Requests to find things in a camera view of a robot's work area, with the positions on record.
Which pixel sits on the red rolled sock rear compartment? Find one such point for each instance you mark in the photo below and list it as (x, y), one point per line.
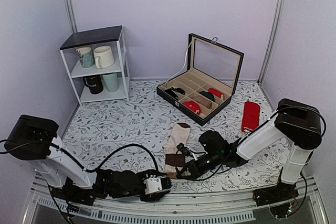
(216, 93)

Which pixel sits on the black ceramic mug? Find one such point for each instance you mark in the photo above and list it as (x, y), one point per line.
(94, 84)

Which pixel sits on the red rolled sock front compartment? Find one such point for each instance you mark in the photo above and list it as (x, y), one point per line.
(193, 106)

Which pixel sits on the right aluminium corner post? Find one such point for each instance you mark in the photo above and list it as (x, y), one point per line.
(271, 41)

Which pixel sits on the black compartment storage box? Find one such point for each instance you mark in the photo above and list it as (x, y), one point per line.
(208, 64)

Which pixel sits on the pale green tumbler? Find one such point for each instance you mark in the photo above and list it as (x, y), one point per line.
(111, 81)

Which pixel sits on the white ceramic mug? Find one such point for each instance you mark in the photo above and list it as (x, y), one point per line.
(103, 57)

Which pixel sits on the red folded sock on table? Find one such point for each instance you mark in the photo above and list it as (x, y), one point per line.
(251, 114)

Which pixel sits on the cream and brown striped sock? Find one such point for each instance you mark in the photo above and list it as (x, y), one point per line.
(179, 135)

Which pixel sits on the dark green sock in box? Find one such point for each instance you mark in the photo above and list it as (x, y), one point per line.
(208, 95)

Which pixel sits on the black sock in box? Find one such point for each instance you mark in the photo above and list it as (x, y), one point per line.
(175, 92)

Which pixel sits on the floral patterned table mat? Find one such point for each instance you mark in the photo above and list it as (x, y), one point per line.
(130, 134)

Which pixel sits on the beige rolled sock in box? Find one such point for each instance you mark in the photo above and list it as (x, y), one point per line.
(203, 101)

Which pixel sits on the patterned teal ceramic cup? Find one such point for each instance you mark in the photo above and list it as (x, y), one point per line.
(86, 57)

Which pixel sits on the aluminium table edge rail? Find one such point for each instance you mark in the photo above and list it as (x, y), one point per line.
(215, 207)

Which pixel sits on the red rolled sock compartment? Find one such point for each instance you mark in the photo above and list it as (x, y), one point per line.
(216, 93)
(193, 106)

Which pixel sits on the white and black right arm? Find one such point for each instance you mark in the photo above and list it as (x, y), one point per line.
(302, 124)

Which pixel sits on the white shelf with black top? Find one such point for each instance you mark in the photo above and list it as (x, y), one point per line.
(109, 36)

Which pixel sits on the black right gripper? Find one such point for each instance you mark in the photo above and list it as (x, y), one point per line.
(193, 169)

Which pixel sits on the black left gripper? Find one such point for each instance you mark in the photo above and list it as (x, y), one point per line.
(147, 173)

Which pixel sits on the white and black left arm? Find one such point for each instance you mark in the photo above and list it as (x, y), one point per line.
(36, 140)

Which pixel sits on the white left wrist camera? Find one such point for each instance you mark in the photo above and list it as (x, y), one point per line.
(156, 184)

